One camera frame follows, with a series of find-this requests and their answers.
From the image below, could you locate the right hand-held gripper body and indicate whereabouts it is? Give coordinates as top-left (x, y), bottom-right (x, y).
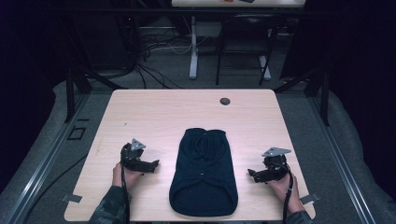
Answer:
top-left (261, 147), bottom-right (292, 182)

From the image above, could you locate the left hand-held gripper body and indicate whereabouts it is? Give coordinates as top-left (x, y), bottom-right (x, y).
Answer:
top-left (120, 138), bottom-right (147, 171)

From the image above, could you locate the dark navy cloth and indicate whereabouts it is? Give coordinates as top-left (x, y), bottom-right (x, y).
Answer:
top-left (168, 127), bottom-right (239, 217)

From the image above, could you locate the person's left hand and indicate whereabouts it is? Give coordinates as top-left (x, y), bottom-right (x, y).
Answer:
top-left (112, 161), bottom-right (145, 189)

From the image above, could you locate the person's right hand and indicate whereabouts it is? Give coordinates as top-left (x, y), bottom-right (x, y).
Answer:
top-left (267, 173), bottom-right (305, 216)

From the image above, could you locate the white desk leg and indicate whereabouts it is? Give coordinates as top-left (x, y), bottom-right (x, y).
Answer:
top-left (259, 55), bottom-right (273, 81)
top-left (189, 16), bottom-right (200, 80)

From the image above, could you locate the black chair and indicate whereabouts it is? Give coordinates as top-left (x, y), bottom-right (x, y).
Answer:
top-left (215, 13), bottom-right (282, 87)

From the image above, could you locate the white background desk top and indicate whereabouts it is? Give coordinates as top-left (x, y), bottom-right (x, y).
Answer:
top-left (171, 0), bottom-right (308, 8)

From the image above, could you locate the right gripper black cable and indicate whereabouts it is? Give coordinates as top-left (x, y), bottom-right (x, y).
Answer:
top-left (282, 166), bottom-right (295, 224)

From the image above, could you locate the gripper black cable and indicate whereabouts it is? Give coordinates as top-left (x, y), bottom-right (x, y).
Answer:
top-left (282, 166), bottom-right (295, 224)
top-left (120, 148), bottom-right (132, 224)

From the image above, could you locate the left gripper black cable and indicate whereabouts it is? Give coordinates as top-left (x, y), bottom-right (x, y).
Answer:
top-left (120, 148), bottom-right (132, 224)

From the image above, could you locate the aluminium floor rail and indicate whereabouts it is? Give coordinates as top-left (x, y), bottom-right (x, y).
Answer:
top-left (307, 92), bottom-right (378, 224)
top-left (5, 92), bottom-right (92, 224)

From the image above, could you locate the black metal frame stand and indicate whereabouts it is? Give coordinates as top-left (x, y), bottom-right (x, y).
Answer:
top-left (63, 65), bottom-right (129, 124)
top-left (273, 66), bottom-right (331, 127)

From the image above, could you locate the black floor cable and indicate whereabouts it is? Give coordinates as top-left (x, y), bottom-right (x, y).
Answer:
top-left (22, 152), bottom-right (91, 224)

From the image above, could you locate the bundle of floor cables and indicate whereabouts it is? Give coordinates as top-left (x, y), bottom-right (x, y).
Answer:
top-left (132, 29), bottom-right (195, 91)

